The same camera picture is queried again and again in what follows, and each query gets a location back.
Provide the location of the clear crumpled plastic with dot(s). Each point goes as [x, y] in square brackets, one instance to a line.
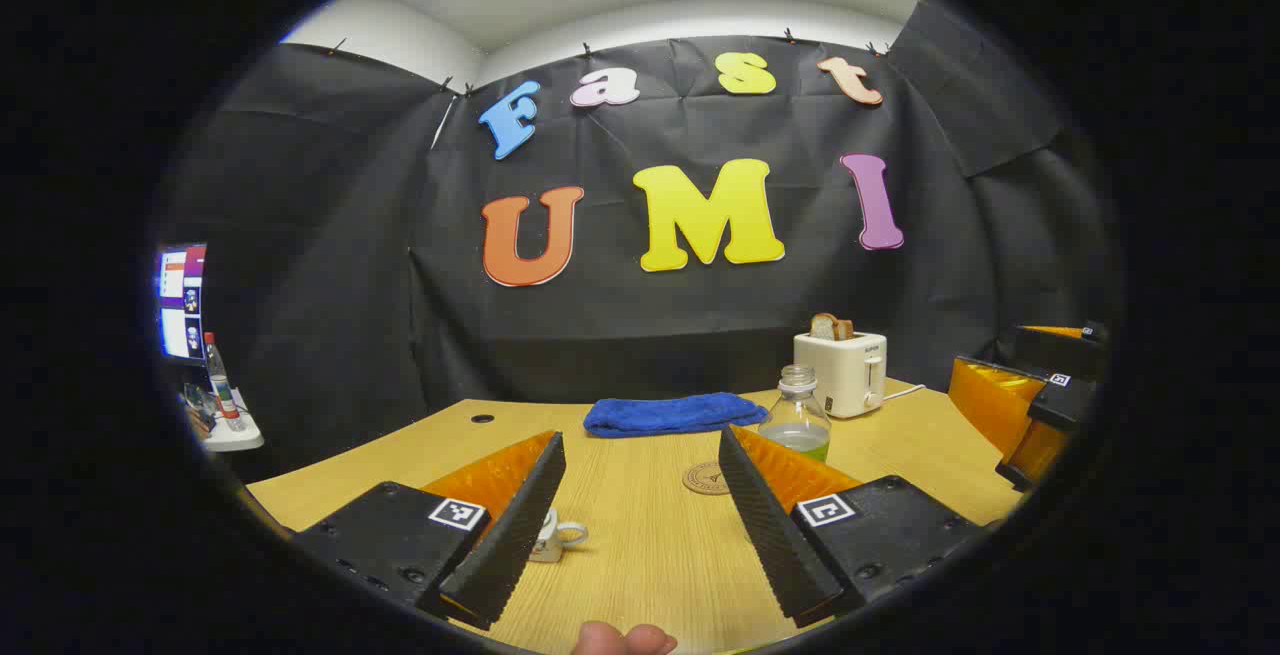
[197, 398]

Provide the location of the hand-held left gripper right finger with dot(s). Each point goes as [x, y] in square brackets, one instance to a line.
[770, 535]

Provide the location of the computer monitor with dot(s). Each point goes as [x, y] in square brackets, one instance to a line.
[182, 300]

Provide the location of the white teacup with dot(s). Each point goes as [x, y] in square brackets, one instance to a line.
[550, 540]

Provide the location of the round cork coaster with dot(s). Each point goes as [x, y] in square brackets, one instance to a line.
[705, 480]

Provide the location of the green label water bottle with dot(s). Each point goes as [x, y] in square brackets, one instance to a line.
[800, 420]

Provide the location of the blue towel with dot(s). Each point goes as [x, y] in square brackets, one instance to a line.
[670, 413]

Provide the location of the red-capped clear plastic bottle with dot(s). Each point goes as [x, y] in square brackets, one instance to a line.
[222, 390]

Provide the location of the white side table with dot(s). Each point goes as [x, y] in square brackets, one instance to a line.
[235, 433]

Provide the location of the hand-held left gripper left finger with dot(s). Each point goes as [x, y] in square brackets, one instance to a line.
[510, 545]

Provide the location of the white toaster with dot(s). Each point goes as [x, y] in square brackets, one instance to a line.
[840, 375]

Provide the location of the bread slice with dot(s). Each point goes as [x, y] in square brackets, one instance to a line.
[828, 327]

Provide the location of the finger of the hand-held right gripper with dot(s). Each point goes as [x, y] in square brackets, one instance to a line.
[1060, 403]
[1060, 350]

